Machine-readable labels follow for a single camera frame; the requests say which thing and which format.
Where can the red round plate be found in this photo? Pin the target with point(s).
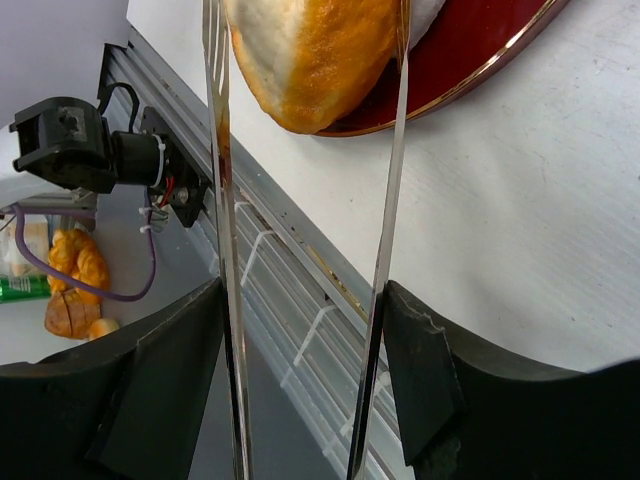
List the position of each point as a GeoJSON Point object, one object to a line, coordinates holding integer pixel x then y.
{"type": "Point", "coordinates": [469, 41]}

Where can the metal serving tongs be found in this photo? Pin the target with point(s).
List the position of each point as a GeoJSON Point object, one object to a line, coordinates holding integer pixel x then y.
{"type": "Point", "coordinates": [216, 45]}

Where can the white topped oval bread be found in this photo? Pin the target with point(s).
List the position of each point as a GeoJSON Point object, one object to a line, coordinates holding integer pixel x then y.
{"type": "Point", "coordinates": [310, 63]}

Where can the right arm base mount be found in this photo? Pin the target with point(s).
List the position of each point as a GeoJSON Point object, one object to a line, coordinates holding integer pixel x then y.
{"type": "Point", "coordinates": [67, 142]}

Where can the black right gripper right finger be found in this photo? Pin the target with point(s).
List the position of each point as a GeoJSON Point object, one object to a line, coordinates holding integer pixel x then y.
{"type": "Point", "coordinates": [469, 409]}

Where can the green box below table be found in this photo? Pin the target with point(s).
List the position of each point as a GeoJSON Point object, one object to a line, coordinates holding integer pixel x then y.
{"type": "Point", "coordinates": [25, 288]}

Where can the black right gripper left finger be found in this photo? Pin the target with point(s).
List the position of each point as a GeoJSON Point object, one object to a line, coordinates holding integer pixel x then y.
{"type": "Point", "coordinates": [128, 405]}

